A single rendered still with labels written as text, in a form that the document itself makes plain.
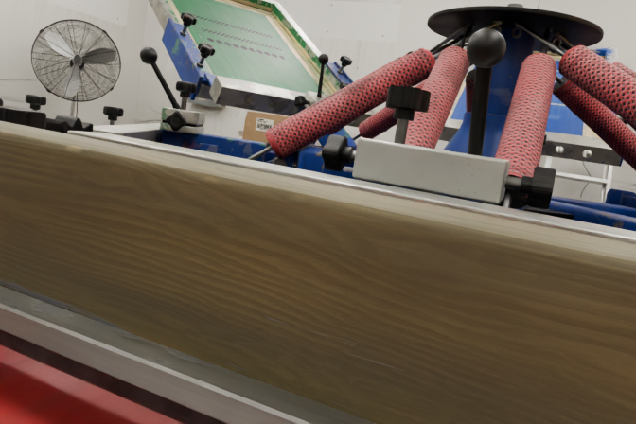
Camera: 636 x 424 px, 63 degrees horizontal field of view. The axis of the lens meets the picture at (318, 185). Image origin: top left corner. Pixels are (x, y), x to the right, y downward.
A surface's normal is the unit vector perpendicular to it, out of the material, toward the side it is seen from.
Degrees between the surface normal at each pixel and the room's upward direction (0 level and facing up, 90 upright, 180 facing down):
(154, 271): 90
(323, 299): 90
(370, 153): 90
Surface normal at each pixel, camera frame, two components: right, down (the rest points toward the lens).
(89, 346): -0.39, 0.04
